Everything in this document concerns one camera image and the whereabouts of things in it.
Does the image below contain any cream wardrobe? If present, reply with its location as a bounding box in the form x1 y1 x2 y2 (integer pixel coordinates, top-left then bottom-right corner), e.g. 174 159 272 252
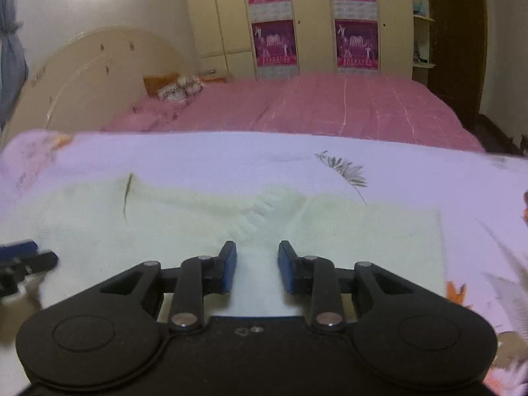
181 0 415 82

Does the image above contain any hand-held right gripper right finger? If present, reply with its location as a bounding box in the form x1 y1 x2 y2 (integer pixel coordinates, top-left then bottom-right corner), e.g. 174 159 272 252
278 240 417 333

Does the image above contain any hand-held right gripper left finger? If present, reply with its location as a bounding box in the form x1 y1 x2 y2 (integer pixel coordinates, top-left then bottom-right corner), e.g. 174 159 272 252
99 240 238 333

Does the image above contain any cream round headboard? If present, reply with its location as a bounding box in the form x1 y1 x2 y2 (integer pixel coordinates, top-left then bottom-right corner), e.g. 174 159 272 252
0 26 186 149

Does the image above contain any white floral bedsheet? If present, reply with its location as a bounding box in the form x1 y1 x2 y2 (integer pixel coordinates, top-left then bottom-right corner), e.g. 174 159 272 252
0 130 528 396

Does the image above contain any orange pillow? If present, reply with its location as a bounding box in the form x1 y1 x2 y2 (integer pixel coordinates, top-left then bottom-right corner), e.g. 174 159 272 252
143 73 181 96

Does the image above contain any cream knitted garment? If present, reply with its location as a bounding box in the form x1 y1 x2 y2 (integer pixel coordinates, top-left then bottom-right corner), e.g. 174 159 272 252
35 173 448 326

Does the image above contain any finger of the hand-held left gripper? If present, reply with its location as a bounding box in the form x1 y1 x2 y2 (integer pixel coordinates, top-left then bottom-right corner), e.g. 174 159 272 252
0 239 59 298

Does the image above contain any cream corner shelf unit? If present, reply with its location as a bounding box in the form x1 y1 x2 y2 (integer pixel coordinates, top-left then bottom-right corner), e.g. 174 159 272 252
410 0 437 85

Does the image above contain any pink pillow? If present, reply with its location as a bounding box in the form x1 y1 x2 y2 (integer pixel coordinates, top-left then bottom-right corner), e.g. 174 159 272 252
103 103 174 132

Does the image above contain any blue grey curtain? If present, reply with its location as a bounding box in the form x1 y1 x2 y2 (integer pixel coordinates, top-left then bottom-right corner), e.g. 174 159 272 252
0 0 29 133

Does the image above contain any pink checked bed cover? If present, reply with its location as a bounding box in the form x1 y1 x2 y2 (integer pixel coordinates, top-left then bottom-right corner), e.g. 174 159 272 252
101 72 485 153

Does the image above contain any dark wooden door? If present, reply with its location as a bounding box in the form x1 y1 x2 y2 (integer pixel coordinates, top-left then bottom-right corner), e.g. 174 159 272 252
427 0 489 133

